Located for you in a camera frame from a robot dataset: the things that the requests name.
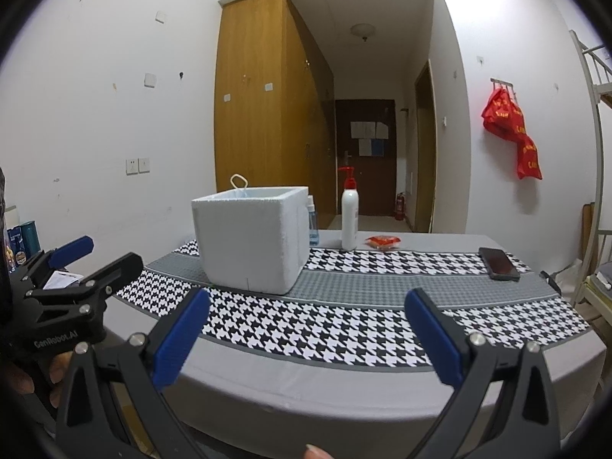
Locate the wooden side door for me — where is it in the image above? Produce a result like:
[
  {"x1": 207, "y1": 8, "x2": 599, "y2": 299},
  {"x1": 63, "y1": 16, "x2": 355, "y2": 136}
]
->
[{"x1": 413, "y1": 59, "x2": 437, "y2": 234}]

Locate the person's left hand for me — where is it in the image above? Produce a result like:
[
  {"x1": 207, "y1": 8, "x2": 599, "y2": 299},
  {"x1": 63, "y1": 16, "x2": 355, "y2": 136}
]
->
[{"x1": 0, "y1": 349, "x2": 73, "y2": 412}]

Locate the white paper slip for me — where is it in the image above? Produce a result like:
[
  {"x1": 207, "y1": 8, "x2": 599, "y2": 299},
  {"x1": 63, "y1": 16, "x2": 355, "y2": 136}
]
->
[{"x1": 45, "y1": 270, "x2": 83, "y2": 290}]

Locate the wooden board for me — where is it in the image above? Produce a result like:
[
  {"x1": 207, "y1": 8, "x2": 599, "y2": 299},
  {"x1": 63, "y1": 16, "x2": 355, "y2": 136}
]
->
[{"x1": 581, "y1": 203, "x2": 596, "y2": 261}]

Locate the red printed bag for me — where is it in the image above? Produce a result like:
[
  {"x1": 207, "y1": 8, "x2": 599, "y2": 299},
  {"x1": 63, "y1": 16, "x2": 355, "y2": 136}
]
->
[
  {"x1": 515, "y1": 131, "x2": 543, "y2": 180},
  {"x1": 481, "y1": 87, "x2": 524, "y2": 140}
]

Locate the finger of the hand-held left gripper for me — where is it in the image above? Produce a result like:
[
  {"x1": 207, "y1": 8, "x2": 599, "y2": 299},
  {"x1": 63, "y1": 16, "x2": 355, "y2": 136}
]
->
[
  {"x1": 19, "y1": 235, "x2": 95, "y2": 288},
  {"x1": 29, "y1": 252, "x2": 144, "y2": 309}
]

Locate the white foam box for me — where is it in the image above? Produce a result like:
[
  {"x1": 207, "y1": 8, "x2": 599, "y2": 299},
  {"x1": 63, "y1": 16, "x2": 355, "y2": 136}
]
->
[{"x1": 191, "y1": 186, "x2": 311, "y2": 296}]

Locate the dark brown entry door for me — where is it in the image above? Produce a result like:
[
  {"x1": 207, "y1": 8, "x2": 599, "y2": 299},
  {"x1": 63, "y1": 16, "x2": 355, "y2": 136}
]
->
[{"x1": 335, "y1": 99, "x2": 397, "y2": 217}]

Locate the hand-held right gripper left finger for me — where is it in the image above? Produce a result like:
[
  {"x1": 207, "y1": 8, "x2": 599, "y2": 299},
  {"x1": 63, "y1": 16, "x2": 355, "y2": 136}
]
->
[{"x1": 55, "y1": 287, "x2": 213, "y2": 459}]

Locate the grey houndstooth tablecloth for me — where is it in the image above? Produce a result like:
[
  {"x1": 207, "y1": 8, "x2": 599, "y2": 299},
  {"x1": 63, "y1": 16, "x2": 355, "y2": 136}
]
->
[{"x1": 103, "y1": 229, "x2": 605, "y2": 441}]

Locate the white metal bunk bed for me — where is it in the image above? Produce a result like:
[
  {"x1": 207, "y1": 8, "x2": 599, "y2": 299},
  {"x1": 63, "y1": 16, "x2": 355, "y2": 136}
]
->
[{"x1": 569, "y1": 29, "x2": 612, "y2": 307}]

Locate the white pump bottle red top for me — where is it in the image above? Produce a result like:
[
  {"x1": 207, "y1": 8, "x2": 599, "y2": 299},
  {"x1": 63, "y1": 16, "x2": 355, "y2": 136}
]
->
[{"x1": 337, "y1": 166, "x2": 360, "y2": 252}]

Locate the red snack packet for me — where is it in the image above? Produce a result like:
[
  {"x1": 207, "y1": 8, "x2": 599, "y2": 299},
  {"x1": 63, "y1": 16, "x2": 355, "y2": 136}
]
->
[{"x1": 365, "y1": 234, "x2": 401, "y2": 251}]

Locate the small clear spray bottle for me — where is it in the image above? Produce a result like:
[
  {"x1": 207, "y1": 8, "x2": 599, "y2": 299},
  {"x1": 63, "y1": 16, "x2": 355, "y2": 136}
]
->
[{"x1": 306, "y1": 195, "x2": 319, "y2": 248}]

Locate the blue toiletry bottle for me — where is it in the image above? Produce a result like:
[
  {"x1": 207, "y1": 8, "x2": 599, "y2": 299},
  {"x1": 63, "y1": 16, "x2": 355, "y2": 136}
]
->
[
  {"x1": 20, "y1": 221, "x2": 41, "y2": 259},
  {"x1": 7, "y1": 227, "x2": 24, "y2": 269}
]

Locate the black smartphone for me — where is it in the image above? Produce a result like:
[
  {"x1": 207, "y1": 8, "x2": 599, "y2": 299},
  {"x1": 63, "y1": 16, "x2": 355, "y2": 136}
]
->
[{"x1": 479, "y1": 247, "x2": 521, "y2": 281}]

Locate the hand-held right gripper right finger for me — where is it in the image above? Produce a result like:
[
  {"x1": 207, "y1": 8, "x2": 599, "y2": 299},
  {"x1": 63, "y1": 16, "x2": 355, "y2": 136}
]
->
[{"x1": 404, "y1": 288, "x2": 561, "y2": 459}]

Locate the wooden wardrobe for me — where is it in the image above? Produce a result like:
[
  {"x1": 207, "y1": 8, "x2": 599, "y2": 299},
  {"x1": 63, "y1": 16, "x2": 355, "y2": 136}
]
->
[{"x1": 214, "y1": 0, "x2": 335, "y2": 230}]

